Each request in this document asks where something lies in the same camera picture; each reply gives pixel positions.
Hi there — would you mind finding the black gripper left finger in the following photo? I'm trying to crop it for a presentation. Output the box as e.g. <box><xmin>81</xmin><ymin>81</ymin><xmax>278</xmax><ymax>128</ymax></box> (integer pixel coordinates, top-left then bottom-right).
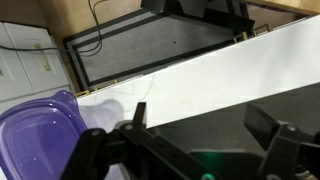
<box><xmin>61</xmin><ymin>101</ymin><xmax>218</xmax><ymax>180</ymax></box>

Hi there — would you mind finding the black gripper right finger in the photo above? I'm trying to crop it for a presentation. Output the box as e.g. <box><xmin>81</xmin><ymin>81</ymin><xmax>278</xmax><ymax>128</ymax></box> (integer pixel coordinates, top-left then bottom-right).
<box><xmin>244</xmin><ymin>103</ymin><xmax>320</xmax><ymax>180</ymax></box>

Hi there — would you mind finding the purple plastic container lid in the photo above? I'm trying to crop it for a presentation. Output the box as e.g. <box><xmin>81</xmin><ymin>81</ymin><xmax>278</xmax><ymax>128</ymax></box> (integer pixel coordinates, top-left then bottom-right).
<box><xmin>0</xmin><ymin>89</ymin><xmax>89</xmax><ymax>180</ymax></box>

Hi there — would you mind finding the white panel door cabinet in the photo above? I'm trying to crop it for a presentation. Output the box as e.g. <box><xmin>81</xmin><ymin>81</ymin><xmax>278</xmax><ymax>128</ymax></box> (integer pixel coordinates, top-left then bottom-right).
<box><xmin>0</xmin><ymin>21</ymin><xmax>73</xmax><ymax>103</ymax></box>

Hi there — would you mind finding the gold drawer handle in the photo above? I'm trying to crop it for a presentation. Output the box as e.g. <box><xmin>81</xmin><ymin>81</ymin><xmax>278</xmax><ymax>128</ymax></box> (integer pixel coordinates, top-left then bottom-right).
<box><xmin>74</xmin><ymin>79</ymin><xmax>119</xmax><ymax>98</ymax></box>
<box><xmin>233</xmin><ymin>23</ymin><xmax>272</xmax><ymax>44</ymax></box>

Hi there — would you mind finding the thin black loose cable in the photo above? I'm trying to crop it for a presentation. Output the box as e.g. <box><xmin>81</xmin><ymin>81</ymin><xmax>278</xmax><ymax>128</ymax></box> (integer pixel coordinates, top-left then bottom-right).
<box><xmin>0</xmin><ymin>0</ymin><xmax>105</xmax><ymax>58</ymax></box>

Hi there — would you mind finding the small gold cabinet handle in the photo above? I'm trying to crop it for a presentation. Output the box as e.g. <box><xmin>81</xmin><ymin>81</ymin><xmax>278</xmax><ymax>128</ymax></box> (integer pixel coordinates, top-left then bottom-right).
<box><xmin>34</xmin><ymin>43</ymin><xmax>52</xmax><ymax>73</ymax></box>

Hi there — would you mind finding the black metal stand frame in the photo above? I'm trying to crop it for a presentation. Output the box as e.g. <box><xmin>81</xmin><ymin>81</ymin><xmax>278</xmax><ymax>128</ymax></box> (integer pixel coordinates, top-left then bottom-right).
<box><xmin>139</xmin><ymin>0</ymin><xmax>256</xmax><ymax>34</ymax></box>

